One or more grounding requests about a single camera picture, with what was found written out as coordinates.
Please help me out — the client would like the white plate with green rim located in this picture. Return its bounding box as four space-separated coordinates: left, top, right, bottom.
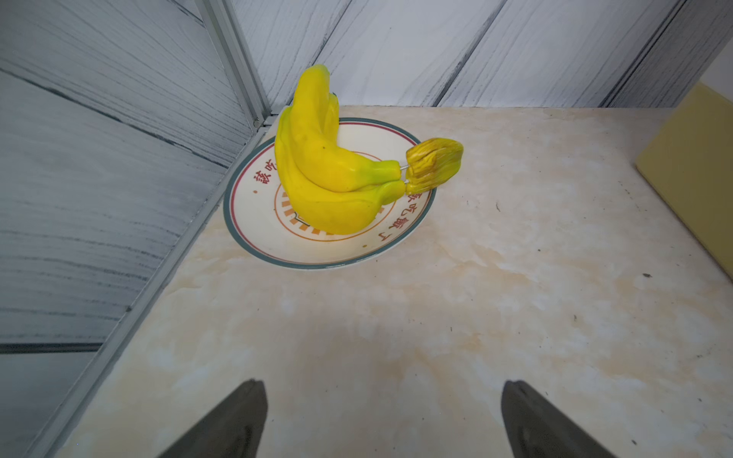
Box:
223 139 437 270

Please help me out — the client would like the yellow plastic banana bunch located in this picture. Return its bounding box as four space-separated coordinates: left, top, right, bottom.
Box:
274 65 464 235

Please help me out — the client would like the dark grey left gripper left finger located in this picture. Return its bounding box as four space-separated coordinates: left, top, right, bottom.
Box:
160 379 268 458

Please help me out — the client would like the three-tier drawer cabinet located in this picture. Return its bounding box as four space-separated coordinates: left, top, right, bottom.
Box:
635 83 732 276

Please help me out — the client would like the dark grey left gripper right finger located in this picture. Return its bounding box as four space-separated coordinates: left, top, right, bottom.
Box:
500 380 614 458

